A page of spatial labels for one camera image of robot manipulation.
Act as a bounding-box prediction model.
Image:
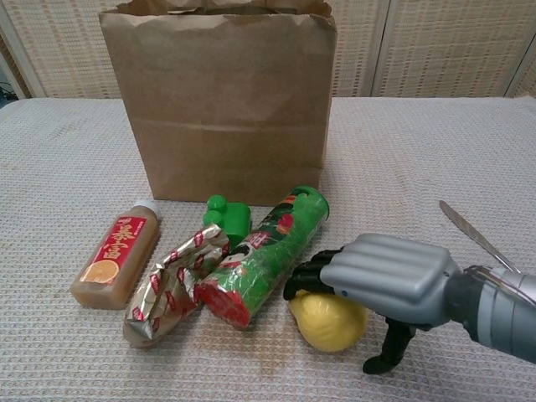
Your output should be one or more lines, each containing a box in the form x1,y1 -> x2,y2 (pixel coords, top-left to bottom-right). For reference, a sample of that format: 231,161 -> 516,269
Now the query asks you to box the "white woven tablecloth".
0,96 -> 536,402

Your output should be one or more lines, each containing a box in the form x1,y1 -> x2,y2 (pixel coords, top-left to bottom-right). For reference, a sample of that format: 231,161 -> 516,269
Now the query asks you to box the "gold foil snack packet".
121,223 -> 230,348

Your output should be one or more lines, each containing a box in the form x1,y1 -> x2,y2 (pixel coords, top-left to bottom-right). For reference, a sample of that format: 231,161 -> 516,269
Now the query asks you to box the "tea bottle with red label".
69,198 -> 162,311

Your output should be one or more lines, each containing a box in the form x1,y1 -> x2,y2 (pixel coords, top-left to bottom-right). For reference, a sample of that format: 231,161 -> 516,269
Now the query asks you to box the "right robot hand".
283,233 -> 464,375

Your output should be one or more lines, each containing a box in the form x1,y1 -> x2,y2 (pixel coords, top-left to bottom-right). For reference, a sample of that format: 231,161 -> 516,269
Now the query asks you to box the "green plastic toy block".
202,193 -> 253,248

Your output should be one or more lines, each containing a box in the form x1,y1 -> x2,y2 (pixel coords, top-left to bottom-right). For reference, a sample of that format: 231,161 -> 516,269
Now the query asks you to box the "yellow toy pear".
288,291 -> 369,353

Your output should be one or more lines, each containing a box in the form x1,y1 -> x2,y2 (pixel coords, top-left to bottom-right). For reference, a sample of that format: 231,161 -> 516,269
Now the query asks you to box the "green chips can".
195,185 -> 332,331

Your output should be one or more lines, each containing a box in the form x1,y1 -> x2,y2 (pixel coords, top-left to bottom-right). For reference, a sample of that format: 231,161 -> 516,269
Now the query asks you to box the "bamboo folding screen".
0,0 -> 536,101

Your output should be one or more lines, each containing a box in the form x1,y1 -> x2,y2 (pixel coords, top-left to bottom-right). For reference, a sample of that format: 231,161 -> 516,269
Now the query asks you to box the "brown paper bag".
98,0 -> 338,207

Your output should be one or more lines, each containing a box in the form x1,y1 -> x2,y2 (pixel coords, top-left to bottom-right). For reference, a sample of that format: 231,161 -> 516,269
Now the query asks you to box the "silver table knife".
438,199 -> 523,273

